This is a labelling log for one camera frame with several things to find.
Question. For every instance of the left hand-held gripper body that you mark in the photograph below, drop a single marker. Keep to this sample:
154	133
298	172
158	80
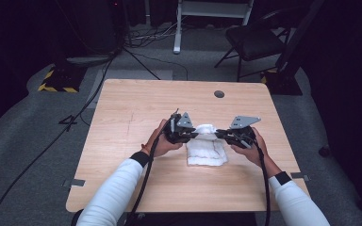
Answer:
177	128

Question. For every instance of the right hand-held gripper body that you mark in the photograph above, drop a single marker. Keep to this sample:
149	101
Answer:
243	132

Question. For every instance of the white towel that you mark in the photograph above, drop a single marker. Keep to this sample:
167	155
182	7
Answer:
205	150

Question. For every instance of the person's right hand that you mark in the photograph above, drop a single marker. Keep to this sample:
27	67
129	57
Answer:
254	150

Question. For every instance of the person's left hand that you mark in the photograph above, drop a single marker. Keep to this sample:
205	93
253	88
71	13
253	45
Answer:
158	142

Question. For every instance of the dark round table grommet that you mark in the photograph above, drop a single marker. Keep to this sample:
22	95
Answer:
219	94

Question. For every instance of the yellow black striped stand base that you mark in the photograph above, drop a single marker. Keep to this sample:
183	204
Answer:
61	80
283	83

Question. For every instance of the grey tape strip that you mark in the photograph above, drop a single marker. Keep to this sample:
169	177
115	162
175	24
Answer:
300	176
75	182

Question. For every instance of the person's dark lap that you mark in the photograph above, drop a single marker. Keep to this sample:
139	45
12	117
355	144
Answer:
201	219

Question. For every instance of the small black floor object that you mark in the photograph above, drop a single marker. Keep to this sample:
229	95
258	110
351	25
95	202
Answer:
324	150

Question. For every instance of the black folding chair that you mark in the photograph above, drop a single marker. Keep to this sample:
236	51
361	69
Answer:
254	40

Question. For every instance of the large dark box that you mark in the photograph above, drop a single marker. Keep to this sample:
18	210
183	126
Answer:
88	28

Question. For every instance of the black slanted stand post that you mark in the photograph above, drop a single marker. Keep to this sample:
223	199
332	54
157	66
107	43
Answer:
298	34

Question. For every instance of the white metal desk frame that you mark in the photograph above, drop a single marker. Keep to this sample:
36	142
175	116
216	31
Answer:
201	9

